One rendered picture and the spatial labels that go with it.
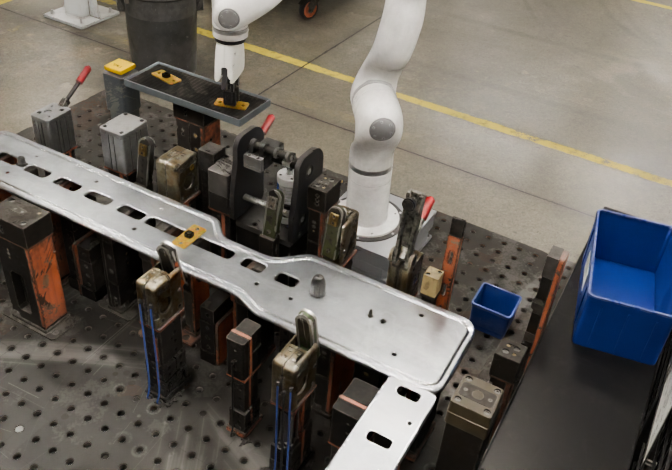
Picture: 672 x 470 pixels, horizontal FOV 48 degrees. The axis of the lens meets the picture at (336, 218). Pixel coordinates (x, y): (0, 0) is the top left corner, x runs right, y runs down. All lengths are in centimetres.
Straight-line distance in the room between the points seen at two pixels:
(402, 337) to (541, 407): 30
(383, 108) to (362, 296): 50
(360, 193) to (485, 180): 193
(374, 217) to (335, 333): 65
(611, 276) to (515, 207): 204
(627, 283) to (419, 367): 53
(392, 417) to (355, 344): 19
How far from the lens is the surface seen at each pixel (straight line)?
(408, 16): 183
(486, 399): 137
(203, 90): 200
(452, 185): 383
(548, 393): 146
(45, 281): 191
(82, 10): 553
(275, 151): 170
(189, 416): 176
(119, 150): 195
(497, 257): 226
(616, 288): 173
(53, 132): 215
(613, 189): 411
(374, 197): 205
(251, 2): 170
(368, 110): 186
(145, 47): 455
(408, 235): 159
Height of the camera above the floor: 207
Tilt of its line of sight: 36 degrees down
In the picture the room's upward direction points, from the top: 5 degrees clockwise
